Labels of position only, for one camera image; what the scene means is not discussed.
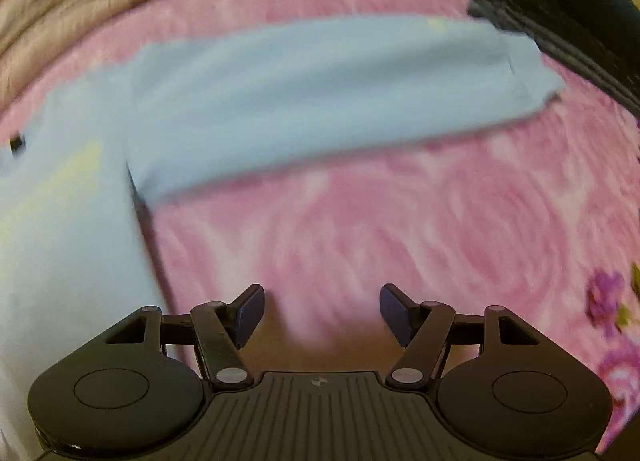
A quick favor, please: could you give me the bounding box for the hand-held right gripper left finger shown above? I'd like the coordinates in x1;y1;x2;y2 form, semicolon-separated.
102;283;266;388

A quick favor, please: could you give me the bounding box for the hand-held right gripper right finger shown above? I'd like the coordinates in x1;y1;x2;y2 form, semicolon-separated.
380;283;543;388

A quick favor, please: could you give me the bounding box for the light blue sweatshirt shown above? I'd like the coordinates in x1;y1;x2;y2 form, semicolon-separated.
0;16;566;461

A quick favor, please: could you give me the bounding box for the pink floral blanket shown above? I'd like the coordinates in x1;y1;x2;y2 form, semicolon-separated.
0;0;640;452

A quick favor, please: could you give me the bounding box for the dark folded garment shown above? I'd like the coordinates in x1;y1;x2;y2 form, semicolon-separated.
467;0;640;114

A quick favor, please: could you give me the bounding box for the grey lilac duvet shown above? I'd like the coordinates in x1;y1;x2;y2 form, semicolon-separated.
0;0;481;106

